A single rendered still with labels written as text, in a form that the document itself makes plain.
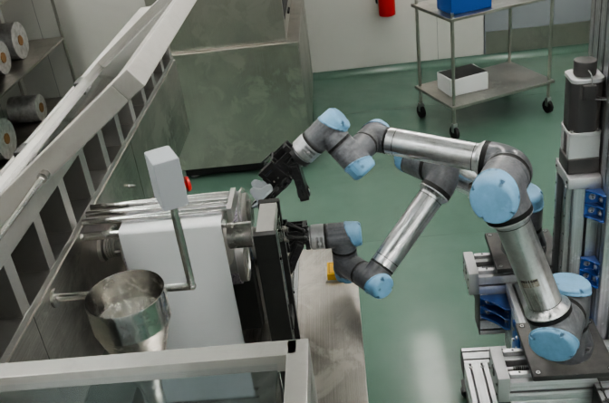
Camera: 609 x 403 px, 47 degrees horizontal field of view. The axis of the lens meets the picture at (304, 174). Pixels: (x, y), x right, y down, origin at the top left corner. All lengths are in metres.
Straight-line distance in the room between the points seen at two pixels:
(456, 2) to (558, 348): 3.36
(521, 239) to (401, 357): 1.64
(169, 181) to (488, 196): 0.77
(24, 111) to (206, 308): 4.58
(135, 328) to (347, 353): 0.89
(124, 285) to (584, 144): 1.29
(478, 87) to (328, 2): 1.75
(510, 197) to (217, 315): 0.75
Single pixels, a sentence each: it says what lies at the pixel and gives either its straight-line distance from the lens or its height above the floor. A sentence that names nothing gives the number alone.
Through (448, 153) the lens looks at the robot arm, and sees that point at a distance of 1.88.
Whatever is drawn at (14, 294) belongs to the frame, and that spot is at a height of 1.51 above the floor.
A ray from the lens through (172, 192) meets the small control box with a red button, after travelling 1.33.
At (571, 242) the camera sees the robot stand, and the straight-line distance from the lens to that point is 2.19.
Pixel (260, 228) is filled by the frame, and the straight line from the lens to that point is 1.56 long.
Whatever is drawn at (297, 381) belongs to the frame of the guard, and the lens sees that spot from 0.94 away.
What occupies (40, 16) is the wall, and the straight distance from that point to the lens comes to 6.89.
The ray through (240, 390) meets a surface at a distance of 0.96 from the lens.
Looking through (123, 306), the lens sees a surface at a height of 1.46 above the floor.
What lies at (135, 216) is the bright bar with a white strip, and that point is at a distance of 1.68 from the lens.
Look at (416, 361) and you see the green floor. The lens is 3.30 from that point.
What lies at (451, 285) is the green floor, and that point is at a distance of 3.73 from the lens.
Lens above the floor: 2.25
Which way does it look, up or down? 27 degrees down
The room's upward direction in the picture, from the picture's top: 8 degrees counter-clockwise
